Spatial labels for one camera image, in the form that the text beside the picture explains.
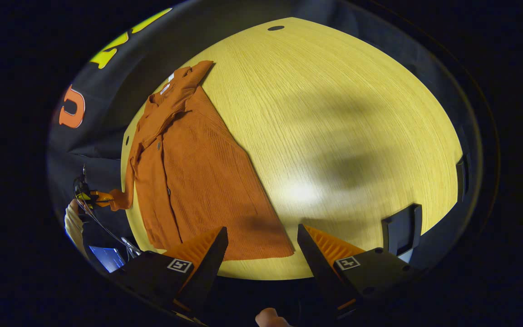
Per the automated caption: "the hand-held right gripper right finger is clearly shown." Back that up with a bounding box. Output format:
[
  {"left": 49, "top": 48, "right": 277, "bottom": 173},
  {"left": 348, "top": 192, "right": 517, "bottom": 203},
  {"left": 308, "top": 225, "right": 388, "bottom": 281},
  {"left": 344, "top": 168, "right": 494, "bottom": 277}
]
[{"left": 297, "top": 223, "right": 421, "bottom": 318}]

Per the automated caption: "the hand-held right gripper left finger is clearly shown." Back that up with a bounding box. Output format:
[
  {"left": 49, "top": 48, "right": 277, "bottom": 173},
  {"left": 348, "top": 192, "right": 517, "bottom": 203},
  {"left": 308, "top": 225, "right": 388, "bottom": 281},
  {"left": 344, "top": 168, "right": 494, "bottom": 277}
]
[{"left": 109, "top": 226, "right": 229, "bottom": 318}]

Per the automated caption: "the orange ribbed knit shirt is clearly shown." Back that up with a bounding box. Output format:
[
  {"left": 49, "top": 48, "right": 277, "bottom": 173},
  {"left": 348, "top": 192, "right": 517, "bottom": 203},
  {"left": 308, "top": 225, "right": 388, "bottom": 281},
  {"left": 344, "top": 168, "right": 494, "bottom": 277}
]
[{"left": 93, "top": 60, "right": 295, "bottom": 262}]

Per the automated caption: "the computer monitor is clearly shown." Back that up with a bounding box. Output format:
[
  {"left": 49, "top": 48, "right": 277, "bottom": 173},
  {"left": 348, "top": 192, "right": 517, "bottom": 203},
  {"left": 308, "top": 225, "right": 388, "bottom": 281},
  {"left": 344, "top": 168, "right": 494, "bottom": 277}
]
[{"left": 88, "top": 245, "right": 127, "bottom": 273}]

